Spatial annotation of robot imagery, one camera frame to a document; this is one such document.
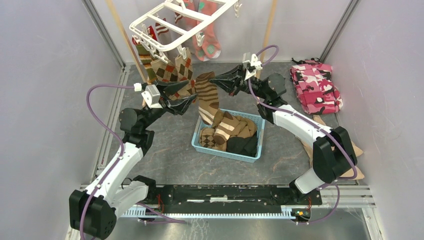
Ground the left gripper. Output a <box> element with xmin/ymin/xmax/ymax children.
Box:
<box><xmin>141</xmin><ymin>79</ymin><xmax>198</xmax><ymax>130</ymax></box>

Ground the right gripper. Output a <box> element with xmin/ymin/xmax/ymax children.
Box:
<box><xmin>209</xmin><ymin>63</ymin><xmax>269</xmax><ymax>100</ymax></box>

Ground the beige argyle sock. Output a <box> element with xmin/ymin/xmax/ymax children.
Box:
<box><xmin>175</xmin><ymin>48</ymin><xmax>196</xmax><ymax>95</ymax></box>
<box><xmin>151</xmin><ymin>59</ymin><xmax>190</xmax><ymax>100</ymax></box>

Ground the brown striped sock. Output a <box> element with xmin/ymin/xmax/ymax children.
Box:
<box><xmin>213</xmin><ymin>111</ymin><xmax>247</xmax><ymax>145</ymax></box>
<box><xmin>194</xmin><ymin>71</ymin><xmax>219</xmax><ymax>125</ymax></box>

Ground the green striped sock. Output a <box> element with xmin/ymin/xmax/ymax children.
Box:
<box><xmin>135</xmin><ymin>44</ymin><xmax>157</xmax><ymax>83</ymax></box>

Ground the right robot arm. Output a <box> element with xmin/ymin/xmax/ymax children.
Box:
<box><xmin>210</xmin><ymin>54</ymin><xmax>358</xmax><ymax>204</ymax></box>

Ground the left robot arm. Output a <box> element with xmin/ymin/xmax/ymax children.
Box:
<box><xmin>69</xmin><ymin>80</ymin><xmax>197</xmax><ymax>240</ymax></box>

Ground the white plastic clip hanger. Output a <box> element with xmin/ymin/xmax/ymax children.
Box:
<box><xmin>129</xmin><ymin>0</ymin><xmax>241</xmax><ymax>64</ymax></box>

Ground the light blue plastic basket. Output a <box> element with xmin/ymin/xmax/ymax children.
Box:
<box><xmin>191</xmin><ymin>109</ymin><xmax>266</xmax><ymax>163</ymax></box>

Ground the pink patterned sock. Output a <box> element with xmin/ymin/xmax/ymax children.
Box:
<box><xmin>175</xmin><ymin>0</ymin><xmax>221</xmax><ymax>62</ymax></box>

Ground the grey sock striped cuff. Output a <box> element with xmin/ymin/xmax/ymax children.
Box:
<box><xmin>155</xmin><ymin>22</ymin><xmax>172</xmax><ymax>45</ymax></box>

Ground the black garment in basket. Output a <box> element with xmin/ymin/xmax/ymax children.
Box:
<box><xmin>226</xmin><ymin>135</ymin><xmax>258</xmax><ymax>157</ymax></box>

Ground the pink camouflage bag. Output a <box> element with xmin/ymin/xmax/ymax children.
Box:
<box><xmin>289</xmin><ymin>57</ymin><xmax>343</xmax><ymax>115</ymax></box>

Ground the beige cloth on floor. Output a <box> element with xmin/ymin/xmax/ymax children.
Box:
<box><xmin>303</xmin><ymin>114</ymin><xmax>365</xmax><ymax>181</ymax></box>

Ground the wooden rack frame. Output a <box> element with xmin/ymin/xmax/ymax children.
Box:
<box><xmin>105</xmin><ymin>0</ymin><xmax>278</xmax><ymax>109</ymax></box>

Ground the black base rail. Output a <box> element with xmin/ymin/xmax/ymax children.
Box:
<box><xmin>142</xmin><ymin>184</ymin><xmax>323</xmax><ymax>214</ymax></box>

